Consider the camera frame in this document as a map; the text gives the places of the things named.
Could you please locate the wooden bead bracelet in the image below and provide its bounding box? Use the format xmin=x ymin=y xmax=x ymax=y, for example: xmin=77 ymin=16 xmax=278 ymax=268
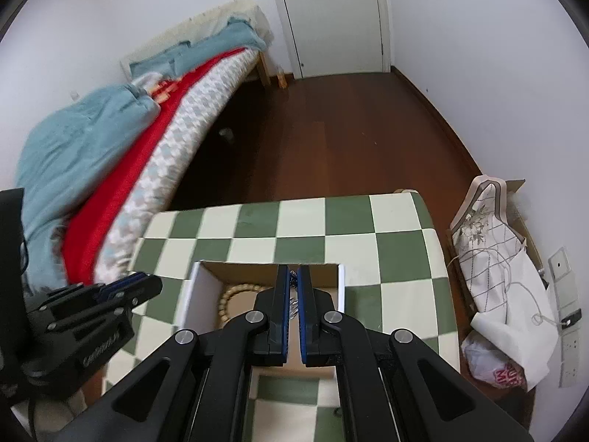
xmin=216 ymin=283 xmax=275 ymax=330

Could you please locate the silver chain jewelry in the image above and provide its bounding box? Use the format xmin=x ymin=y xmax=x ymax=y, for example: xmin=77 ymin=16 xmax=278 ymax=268
xmin=289 ymin=269 xmax=299 ymax=320

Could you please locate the red bed sheet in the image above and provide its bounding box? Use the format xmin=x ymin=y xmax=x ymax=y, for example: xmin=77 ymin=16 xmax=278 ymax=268
xmin=61 ymin=48 xmax=243 ymax=285

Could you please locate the white cardboard box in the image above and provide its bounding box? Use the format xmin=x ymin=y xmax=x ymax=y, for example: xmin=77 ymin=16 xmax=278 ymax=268
xmin=176 ymin=262 xmax=335 ymax=379

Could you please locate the white red plastic bag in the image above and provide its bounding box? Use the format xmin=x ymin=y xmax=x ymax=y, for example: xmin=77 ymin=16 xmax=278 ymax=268
xmin=461 ymin=330 xmax=527 ymax=389

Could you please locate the argyle patterned mattress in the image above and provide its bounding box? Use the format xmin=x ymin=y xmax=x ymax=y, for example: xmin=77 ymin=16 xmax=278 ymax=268
xmin=90 ymin=48 xmax=262 ymax=283

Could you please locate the green white checkered tablecloth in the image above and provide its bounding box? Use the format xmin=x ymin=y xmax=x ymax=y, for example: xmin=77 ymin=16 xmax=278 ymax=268
xmin=102 ymin=190 xmax=461 ymax=442

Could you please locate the white patterned fabric bag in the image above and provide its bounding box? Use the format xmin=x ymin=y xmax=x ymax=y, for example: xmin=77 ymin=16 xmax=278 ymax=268
xmin=450 ymin=175 xmax=559 ymax=391

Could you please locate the teal blue duvet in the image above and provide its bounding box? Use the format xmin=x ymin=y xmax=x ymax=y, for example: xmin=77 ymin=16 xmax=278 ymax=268
xmin=16 ymin=84 xmax=160 ymax=295

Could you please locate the black charger plug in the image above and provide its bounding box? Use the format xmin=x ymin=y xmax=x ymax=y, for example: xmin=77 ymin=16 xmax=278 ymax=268
xmin=560 ymin=309 xmax=582 ymax=330

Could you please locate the orange bottle on floor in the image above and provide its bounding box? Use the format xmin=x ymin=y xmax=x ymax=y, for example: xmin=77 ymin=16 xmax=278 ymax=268
xmin=276 ymin=70 xmax=288 ymax=89

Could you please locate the cream headboard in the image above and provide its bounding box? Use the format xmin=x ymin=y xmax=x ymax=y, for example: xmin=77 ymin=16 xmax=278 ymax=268
xmin=120 ymin=0 xmax=274 ymax=81

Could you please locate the teal pillow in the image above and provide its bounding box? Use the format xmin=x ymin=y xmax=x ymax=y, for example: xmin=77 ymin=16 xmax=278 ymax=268
xmin=130 ymin=17 xmax=267 ymax=79

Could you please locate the white door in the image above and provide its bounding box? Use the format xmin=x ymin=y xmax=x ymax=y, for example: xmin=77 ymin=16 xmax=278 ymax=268
xmin=279 ymin=0 xmax=390 ymax=78

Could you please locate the white wall socket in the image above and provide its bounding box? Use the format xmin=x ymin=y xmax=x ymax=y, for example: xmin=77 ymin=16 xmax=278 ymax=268
xmin=548 ymin=248 xmax=581 ymax=388

